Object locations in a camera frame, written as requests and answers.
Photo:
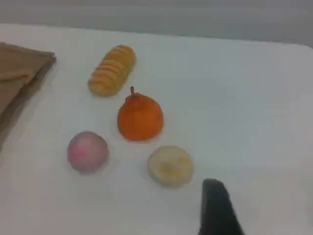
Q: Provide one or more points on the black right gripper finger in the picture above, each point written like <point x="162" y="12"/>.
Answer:
<point x="217" y="210"/>

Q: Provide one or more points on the orange toy fruit with stem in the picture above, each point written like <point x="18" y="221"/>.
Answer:
<point x="140" y="117"/>

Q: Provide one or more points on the pink toy peach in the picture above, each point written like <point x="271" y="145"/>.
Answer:
<point x="88" y="151"/>

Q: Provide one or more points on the brown burlap bag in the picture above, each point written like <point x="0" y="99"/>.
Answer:
<point x="17" y="73"/>

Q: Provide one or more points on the pale yellow round bun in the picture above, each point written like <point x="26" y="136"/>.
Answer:
<point x="170" y="166"/>

